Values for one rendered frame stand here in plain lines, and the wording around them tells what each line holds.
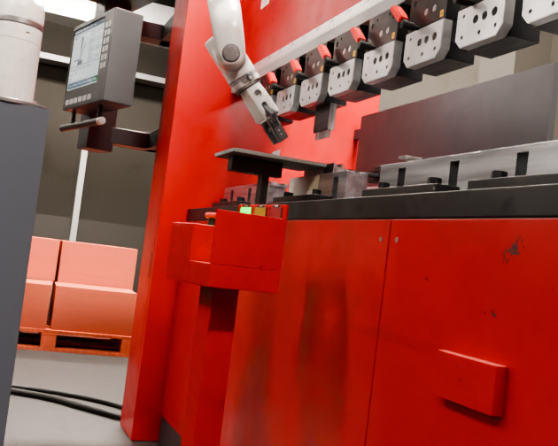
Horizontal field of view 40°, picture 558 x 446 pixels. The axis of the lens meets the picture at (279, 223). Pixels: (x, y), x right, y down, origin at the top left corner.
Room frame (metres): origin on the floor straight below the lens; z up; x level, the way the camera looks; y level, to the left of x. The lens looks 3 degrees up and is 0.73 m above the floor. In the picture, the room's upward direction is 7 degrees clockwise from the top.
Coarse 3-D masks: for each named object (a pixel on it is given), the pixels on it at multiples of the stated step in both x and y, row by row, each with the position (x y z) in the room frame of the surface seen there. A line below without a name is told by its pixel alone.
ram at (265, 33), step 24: (288, 0) 2.44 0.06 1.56; (312, 0) 2.24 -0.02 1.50; (336, 0) 2.07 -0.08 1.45; (360, 0) 1.92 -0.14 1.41; (384, 0) 1.80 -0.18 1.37; (408, 0) 1.70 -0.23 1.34; (264, 24) 2.65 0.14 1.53; (288, 24) 2.42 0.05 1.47; (312, 24) 2.22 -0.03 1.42; (264, 48) 2.61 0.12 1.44; (312, 48) 2.20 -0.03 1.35; (264, 72) 2.58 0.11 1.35
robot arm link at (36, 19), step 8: (0, 0) 1.72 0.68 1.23; (8, 0) 1.71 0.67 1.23; (16, 0) 1.71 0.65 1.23; (24, 0) 1.72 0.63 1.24; (32, 0) 1.74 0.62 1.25; (40, 0) 1.81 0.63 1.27; (0, 8) 1.71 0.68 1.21; (8, 8) 1.71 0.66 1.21; (16, 8) 1.71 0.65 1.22; (24, 8) 1.72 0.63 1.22; (32, 8) 1.73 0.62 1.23; (40, 8) 1.75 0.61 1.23; (0, 16) 1.71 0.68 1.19; (8, 16) 1.71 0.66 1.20; (16, 16) 1.71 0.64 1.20; (24, 16) 1.72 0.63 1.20; (32, 16) 1.73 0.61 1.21; (40, 16) 1.75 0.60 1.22; (32, 24) 1.73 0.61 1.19; (40, 24) 1.76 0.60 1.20
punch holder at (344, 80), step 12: (360, 24) 1.91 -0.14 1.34; (348, 36) 1.97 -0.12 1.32; (336, 48) 2.03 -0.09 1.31; (348, 48) 1.96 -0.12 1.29; (336, 60) 2.02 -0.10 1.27; (348, 60) 1.95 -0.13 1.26; (360, 60) 1.91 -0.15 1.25; (336, 72) 2.01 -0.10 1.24; (348, 72) 1.94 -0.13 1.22; (360, 72) 1.91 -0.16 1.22; (336, 84) 2.00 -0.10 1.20; (348, 84) 1.93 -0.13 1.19; (360, 84) 1.92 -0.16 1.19; (336, 96) 2.03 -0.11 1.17; (348, 96) 2.01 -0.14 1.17; (360, 96) 1.99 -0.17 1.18; (372, 96) 1.97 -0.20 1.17
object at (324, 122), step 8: (328, 104) 2.12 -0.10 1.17; (336, 104) 2.11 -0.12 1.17; (320, 112) 2.17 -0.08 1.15; (328, 112) 2.11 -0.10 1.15; (320, 120) 2.16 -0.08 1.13; (328, 120) 2.11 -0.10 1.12; (320, 128) 2.15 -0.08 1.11; (328, 128) 2.11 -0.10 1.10; (320, 136) 2.17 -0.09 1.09; (328, 136) 2.12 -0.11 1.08
